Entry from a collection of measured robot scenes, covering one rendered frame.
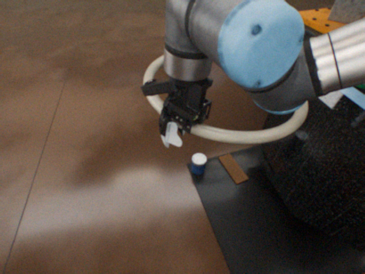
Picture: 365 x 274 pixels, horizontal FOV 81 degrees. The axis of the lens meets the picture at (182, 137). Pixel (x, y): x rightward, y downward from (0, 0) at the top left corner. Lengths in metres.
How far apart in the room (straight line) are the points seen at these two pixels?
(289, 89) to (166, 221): 1.19
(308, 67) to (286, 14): 0.12
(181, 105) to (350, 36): 0.28
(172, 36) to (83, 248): 1.30
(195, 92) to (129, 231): 1.14
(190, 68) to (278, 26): 0.17
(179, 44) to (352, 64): 0.24
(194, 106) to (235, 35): 0.22
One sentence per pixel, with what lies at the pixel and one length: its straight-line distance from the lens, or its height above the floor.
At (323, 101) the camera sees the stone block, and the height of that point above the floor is 0.76.
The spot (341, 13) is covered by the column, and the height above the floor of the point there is 0.83.
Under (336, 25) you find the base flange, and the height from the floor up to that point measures 0.78.
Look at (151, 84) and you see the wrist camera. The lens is 0.48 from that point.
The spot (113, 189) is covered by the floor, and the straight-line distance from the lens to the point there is 1.58.
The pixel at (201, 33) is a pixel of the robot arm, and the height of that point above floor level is 1.22.
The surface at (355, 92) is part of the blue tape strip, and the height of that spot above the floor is 0.83.
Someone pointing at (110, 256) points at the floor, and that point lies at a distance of 1.42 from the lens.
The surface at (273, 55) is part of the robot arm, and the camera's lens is 0.27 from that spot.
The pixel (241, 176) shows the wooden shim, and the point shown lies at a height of 0.03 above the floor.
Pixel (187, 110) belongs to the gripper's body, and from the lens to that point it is 0.43.
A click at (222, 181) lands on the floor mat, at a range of 1.55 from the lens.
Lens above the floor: 1.32
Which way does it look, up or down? 47 degrees down
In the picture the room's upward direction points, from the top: straight up
